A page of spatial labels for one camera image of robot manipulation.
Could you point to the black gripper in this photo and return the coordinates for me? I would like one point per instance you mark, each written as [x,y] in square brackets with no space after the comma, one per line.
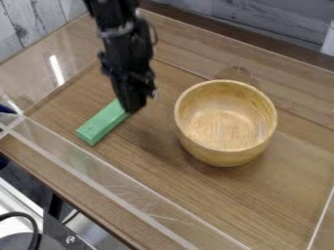
[125,62]

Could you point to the green rectangular block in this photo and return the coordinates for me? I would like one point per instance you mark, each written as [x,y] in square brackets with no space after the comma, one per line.
[101,123]

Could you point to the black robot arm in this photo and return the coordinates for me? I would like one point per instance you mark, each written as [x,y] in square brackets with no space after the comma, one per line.
[112,13]

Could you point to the light wooden bowl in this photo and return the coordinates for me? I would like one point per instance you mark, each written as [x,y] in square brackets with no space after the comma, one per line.
[226,121]

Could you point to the blue object at edge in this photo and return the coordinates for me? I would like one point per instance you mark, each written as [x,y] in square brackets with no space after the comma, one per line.
[5,109]

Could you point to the clear acrylic tray walls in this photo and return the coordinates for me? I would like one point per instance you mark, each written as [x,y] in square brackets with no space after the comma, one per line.
[136,183]

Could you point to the black metal bracket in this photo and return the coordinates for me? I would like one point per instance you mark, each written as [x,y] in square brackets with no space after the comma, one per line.
[56,236]

